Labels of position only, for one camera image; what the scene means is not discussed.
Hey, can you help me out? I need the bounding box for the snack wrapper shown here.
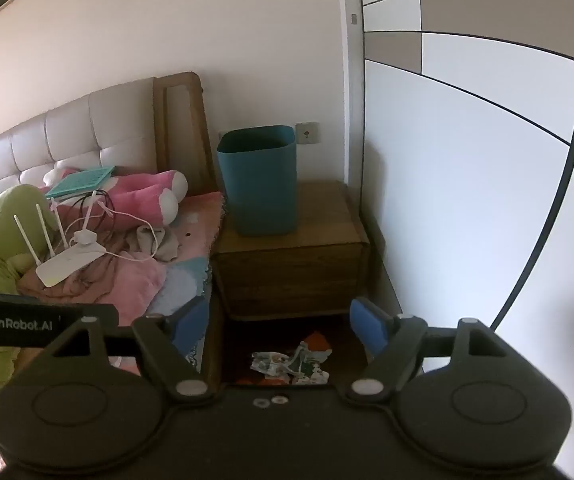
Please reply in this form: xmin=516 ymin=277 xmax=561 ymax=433
xmin=250 ymin=333 xmax=333 ymax=386

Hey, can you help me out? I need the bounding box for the teal plastic trash bin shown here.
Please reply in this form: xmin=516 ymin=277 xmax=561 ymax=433
xmin=217 ymin=125 xmax=297 ymax=236

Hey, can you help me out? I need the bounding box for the pink patterned bed blanket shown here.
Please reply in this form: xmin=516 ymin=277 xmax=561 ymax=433
xmin=16 ymin=190 xmax=227 ymax=376

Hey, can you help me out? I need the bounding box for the grey beige cloth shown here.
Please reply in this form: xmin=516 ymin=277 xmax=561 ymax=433
xmin=127 ymin=226 xmax=179 ymax=262

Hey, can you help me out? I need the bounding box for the green pillow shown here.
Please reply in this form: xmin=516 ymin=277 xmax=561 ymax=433
xmin=0 ymin=184 xmax=66 ymax=396

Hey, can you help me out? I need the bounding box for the white wifi router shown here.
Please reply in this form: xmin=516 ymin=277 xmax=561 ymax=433
xmin=13 ymin=204 xmax=107 ymax=288

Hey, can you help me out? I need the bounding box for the wooden nightstand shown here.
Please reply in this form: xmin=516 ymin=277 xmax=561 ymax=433
xmin=209 ymin=181 xmax=369 ymax=382

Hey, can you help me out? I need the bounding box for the pink plush toy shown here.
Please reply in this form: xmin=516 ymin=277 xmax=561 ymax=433
xmin=55 ymin=170 xmax=188 ymax=231

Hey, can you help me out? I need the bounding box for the teal book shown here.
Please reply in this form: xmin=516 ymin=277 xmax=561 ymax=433
xmin=45 ymin=166 xmax=115 ymax=198

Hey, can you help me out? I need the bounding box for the beige padded headboard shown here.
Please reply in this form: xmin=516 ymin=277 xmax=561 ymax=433
xmin=0 ymin=78 xmax=158 ymax=194

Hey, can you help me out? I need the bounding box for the white power adapter cable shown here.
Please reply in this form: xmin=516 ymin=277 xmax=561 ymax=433
xmin=48 ymin=194 xmax=171 ymax=262

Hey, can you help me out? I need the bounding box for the wall socket plate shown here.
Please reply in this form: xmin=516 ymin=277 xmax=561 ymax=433
xmin=295 ymin=122 xmax=321 ymax=144

